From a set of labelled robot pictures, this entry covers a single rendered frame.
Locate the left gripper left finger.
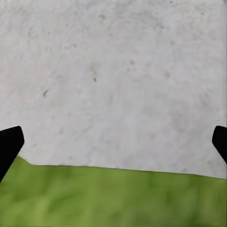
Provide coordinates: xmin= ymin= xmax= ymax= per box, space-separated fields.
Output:
xmin=0 ymin=126 xmax=25 ymax=182

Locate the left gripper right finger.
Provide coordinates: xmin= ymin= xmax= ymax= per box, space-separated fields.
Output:
xmin=212 ymin=126 xmax=227 ymax=161

